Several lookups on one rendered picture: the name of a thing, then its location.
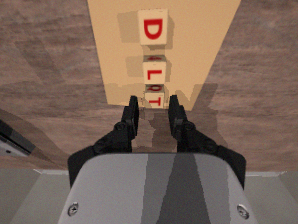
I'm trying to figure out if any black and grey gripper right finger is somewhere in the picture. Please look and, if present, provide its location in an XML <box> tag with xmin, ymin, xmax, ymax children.
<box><xmin>168</xmin><ymin>95</ymin><xmax>246</xmax><ymax>190</ymax></box>

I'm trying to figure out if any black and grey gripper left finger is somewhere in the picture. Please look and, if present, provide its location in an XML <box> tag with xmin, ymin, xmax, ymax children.
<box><xmin>68</xmin><ymin>95</ymin><xmax>139</xmax><ymax>189</ymax></box>

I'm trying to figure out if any beige block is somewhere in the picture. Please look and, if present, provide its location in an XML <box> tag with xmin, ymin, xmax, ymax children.
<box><xmin>145</xmin><ymin>84</ymin><xmax>165</xmax><ymax>108</ymax></box>
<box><xmin>137</xmin><ymin>9</ymin><xmax>169</xmax><ymax>46</ymax></box>
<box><xmin>142</xmin><ymin>55</ymin><xmax>167</xmax><ymax>84</ymax></box>

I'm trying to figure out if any tan flat mat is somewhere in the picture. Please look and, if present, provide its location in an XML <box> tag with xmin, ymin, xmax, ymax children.
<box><xmin>87</xmin><ymin>0</ymin><xmax>241</xmax><ymax>111</ymax></box>

